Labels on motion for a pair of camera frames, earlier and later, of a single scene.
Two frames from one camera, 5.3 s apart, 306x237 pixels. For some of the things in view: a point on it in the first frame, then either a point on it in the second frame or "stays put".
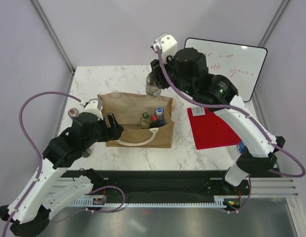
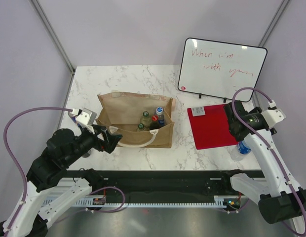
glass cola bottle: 154,123 stays put
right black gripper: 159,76 to 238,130
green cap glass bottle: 145,121 stays put
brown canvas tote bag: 127,109 stays put
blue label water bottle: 161,120 stays put
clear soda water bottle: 152,88 to 141,128
